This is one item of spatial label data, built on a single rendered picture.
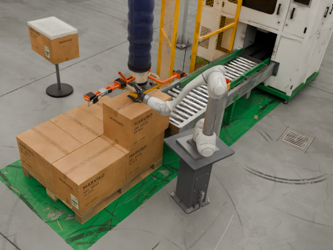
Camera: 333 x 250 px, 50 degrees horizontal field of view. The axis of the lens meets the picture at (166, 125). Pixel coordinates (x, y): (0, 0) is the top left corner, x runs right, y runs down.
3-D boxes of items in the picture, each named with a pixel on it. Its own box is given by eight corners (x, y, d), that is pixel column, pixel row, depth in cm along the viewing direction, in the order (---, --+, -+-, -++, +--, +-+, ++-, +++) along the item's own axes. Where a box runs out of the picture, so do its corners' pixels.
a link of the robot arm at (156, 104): (144, 104, 308) (151, 109, 319) (158, 111, 300) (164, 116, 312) (150, 93, 308) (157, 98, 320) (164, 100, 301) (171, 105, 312)
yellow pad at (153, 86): (153, 82, 366) (153, 77, 363) (160, 86, 361) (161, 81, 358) (129, 93, 344) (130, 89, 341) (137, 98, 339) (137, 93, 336)
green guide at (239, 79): (266, 62, 550) (268, 57, 544) (272, 65, 545) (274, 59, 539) (207, 101, 446) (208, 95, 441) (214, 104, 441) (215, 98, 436)
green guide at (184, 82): (236, 51, 576) (238, 45, 570) (242, 53, 571) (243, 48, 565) (174, 85, 472) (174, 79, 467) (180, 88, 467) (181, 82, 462)
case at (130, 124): (142, 112, 419) (143, 82, 395) (168, 127, 399) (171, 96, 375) (103, 134, 380) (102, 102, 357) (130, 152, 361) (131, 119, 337)
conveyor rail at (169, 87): (233, 59, 586) (235, 48, 575) (236, 60, 583) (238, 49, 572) (134, 115, 437) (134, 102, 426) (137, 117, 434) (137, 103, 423)
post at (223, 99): (211, 149, 459) (225, 81, 400) (216, 152, 456) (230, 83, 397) (208, 152, 455) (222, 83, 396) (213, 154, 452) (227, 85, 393)
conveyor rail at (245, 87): (269, 73, 554) (272, 62, 543) (272, 74, 552) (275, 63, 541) (175, 139, 405) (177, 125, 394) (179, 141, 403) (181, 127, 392)
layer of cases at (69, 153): (104, 120, 469) (103, 93, 445) (162, 156, 420) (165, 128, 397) (22, 164, 391) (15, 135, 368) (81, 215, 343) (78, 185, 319)
